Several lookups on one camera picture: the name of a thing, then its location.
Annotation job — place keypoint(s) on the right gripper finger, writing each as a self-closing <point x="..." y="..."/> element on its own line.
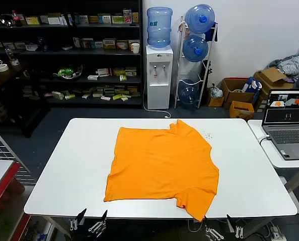
<point x="231" y="222"/>
<point x="206" y="223"/>

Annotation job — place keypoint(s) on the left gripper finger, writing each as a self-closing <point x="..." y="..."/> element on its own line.
<point x="81" y="217"/>
<point x="104" y="218"/>

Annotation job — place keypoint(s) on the orange t-shirt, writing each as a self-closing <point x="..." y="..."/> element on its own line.
<point x="159" y="163"/>

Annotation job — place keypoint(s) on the white power strip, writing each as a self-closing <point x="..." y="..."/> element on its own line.
<point x="274" y="230"/>

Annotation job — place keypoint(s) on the red framed white table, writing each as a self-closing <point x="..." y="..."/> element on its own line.
<point x="1" y="180"/>

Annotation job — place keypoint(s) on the grey laptop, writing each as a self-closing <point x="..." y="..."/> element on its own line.
<point x="287" y="135"/>

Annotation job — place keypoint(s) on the small orange cardboard box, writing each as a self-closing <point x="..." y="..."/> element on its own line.
<point x="241" y="111"/>

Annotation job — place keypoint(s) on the small yellow cardboard box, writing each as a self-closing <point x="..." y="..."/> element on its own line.
<point x="215" y="101"/>

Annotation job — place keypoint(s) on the large brown cardboard box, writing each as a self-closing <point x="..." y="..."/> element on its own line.
<point x="236" y="98"/>

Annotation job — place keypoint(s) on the blue water jug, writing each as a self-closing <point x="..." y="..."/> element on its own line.
<point x="194" y="49"/>
<point x="198" y="18"/>
<point x="188" y="94"/>
<point x="159" y="27"/>

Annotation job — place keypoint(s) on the white plastic bag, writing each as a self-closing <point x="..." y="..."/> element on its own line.
<point x="216" y="91"/>

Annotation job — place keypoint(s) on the blue and white bag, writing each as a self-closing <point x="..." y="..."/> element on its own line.
<point x="251" y="85"/>

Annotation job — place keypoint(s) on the flat white box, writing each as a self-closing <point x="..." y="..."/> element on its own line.
<point x="93" y="77"/>

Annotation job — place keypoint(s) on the dark bowl with green items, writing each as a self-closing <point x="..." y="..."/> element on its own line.
<point x="68" y="72"/>

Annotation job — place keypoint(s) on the white and red medicine box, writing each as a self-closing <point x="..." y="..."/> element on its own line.
<point x="104" y="72"/>

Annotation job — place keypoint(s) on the white water dispenser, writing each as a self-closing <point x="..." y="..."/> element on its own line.
<point x="159" y="82"/>

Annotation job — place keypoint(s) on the black stand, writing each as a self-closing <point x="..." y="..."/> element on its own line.
<point x="206" y="72"/>

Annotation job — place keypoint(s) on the brown wooden table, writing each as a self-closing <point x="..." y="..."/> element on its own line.
<point x="4" y="77"/>

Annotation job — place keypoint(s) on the black shelving unit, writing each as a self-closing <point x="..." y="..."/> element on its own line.
<point x="64" y="52"/>

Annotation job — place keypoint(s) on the white tape roll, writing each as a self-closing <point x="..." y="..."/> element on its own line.
<point x="1" y="67"/>

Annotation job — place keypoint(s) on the white paper cup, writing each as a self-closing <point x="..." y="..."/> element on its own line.
<point x="135" y="48"/>

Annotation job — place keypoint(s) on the plain white box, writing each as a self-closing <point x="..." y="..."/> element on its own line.
<point x="54" y="20"/>

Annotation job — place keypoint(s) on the yellow medicine box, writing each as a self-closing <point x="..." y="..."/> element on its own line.
<point x="32" y="20"/>

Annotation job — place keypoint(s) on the pink and teal tall box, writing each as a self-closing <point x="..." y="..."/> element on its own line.
<point x="127" y="17"/>

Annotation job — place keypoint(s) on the cola bottle red cap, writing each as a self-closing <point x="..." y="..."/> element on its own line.
<point x="14" y="18"/>

